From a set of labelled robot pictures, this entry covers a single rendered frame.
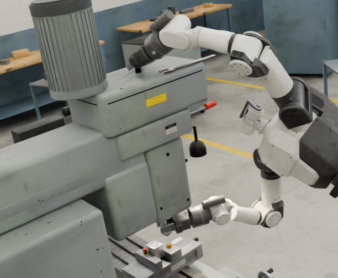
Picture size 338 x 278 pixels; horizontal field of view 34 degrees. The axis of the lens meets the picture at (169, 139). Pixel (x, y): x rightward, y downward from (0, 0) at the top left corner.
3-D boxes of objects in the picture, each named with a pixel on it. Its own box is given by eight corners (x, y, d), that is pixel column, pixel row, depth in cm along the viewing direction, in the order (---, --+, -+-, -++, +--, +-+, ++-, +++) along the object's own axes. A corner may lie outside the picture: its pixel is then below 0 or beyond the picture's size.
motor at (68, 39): (90, 79, 203) (71, -9, 191) (119, 86, 187) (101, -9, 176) (41, 95, 192) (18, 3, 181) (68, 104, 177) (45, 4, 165)
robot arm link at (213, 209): (196, 215, 236) (220, 208, 239) (205, 233, 228) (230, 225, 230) (194, 196, 229) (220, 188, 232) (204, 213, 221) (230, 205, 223)
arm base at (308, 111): (311, 97, 203) (280, 100, 206) (309, 73, 194) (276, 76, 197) (313, 129, 194) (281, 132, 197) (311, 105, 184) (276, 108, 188)
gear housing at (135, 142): (156, 121, 228) (152, 97, 225) (194, 132, 210) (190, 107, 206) (87, 148, 211) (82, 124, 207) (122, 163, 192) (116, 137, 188)
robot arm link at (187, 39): (170, 33, 191) (206, 41, 186) (158, 45, 185) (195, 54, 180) (170, 16, 186) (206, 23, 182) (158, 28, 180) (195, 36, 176)
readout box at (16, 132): (64, 159, 235) (53, 113, 228) (75, 164, 228) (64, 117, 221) (21, 176, 225) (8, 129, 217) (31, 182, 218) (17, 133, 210)
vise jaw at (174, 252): (160, 244, 254) (159, 237, 253) (182, 255, 243) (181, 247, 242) (151, 250, 251) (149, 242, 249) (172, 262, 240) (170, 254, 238)
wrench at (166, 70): (211, 55, 209) (210, 53, 209) (217, 56, 206) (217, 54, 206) (158, 72, 197) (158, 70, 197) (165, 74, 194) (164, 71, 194)
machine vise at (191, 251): (181, 245, 263) (178, 225, 259) (203, 256, 252) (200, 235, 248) (123, 281, 243) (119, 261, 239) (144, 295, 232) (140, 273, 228)
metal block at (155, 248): (156, 251, 247) (154, 239, 245) (165, 255, 242) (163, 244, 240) (147, 256, 244) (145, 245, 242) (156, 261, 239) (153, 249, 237)
